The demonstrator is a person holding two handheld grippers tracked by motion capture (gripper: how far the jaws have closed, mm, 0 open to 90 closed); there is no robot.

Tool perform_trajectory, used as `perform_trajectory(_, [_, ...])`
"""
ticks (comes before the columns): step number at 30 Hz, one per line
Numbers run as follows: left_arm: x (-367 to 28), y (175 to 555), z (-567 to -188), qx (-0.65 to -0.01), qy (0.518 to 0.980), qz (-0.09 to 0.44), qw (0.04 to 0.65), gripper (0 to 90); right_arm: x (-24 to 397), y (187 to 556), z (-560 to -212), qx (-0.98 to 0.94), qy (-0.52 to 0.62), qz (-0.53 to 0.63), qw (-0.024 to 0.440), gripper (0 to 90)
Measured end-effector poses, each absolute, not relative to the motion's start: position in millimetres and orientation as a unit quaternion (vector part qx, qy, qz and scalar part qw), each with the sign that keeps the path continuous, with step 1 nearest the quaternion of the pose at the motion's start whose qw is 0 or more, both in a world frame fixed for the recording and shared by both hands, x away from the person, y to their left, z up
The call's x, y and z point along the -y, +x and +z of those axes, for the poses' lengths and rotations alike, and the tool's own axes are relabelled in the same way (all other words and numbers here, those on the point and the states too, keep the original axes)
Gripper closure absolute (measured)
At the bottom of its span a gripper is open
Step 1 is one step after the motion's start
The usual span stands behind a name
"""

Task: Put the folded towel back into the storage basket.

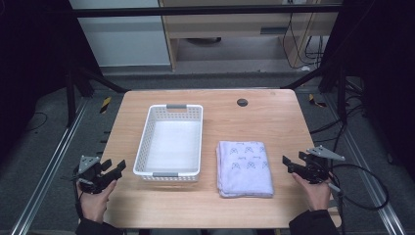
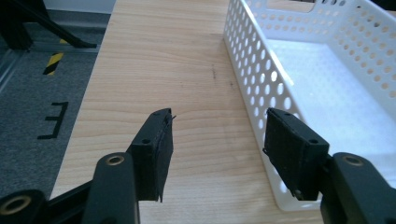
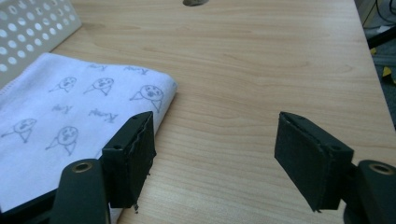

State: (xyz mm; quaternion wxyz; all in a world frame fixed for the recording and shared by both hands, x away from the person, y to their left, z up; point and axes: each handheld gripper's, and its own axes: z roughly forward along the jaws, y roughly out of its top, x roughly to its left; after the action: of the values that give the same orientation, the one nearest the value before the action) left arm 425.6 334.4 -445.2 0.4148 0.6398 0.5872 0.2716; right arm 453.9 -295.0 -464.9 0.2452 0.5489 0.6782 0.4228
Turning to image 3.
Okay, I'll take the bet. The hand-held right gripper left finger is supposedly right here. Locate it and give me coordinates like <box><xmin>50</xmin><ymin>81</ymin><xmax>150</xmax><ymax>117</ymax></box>
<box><xmin>101</xmin><ymin>110</ymin><xmax>157</xmax><ymax>209</ymax></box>

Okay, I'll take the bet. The black stand leg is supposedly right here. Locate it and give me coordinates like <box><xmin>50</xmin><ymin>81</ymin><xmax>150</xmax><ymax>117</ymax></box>
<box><xmin>366</xmin><ymin>25</ymin><xmax>396</xmax><ymax>49</ymax></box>

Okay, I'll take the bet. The white printed cloth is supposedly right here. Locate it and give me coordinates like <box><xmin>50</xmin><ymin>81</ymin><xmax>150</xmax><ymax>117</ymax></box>
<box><xmin>0</xmin><ymin>51</ymin><xmax>178</xmax><ymax>224</ymax></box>

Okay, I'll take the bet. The small grey object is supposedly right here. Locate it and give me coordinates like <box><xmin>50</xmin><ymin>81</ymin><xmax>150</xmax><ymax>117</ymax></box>
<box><xmin>182</xmin><ymin>0</ymin><xmax>210</xmax><ymax>7</ymax></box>

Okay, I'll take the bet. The black cable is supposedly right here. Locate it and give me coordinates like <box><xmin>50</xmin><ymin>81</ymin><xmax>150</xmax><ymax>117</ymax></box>
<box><xmin>363</xmin><ymin>0</ymin><xmax>396</xmax><ymax>31</ymax></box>

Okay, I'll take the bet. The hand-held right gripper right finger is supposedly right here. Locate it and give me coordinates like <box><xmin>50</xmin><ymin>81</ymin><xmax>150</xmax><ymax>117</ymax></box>
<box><xmin>274</xmin><ymin>111</ymin><xmax>355</xmax><ymax>213</ymax></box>

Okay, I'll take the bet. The white perforated basket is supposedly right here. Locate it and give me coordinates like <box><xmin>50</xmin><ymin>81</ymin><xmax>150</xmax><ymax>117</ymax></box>
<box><xmin>0</xmin><ymin>0</ymin><xmax>83</xmax><ymax>90</ymax></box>

